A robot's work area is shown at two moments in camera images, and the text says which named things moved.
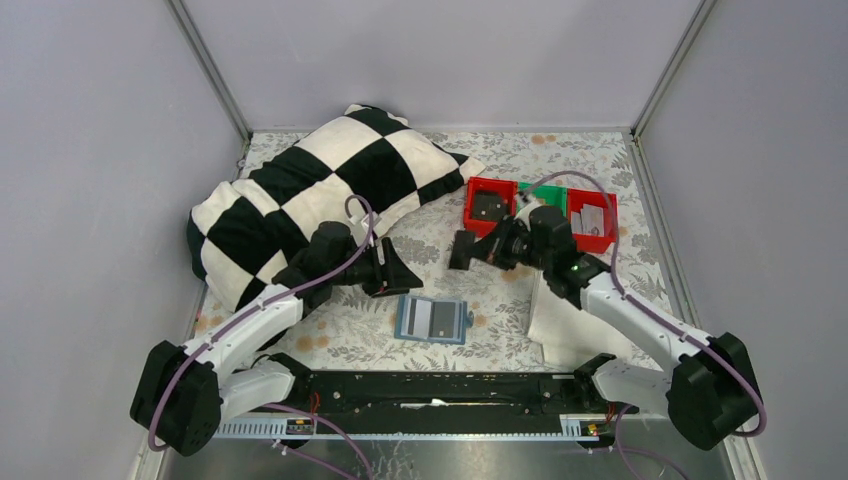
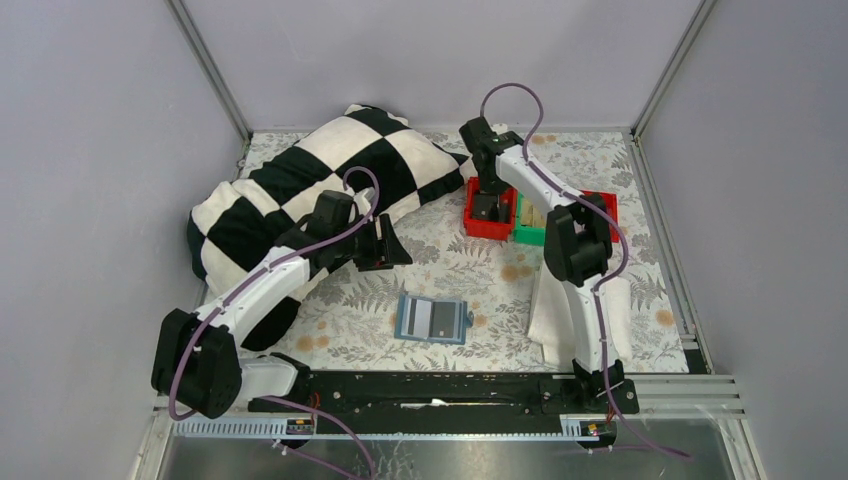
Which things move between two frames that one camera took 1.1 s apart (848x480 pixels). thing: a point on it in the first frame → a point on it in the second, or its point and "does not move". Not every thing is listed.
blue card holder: [431, 319] does not move
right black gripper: [492, 246] → [492, 188]
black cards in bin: [489, 205] does not move
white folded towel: [567, 335] does not move
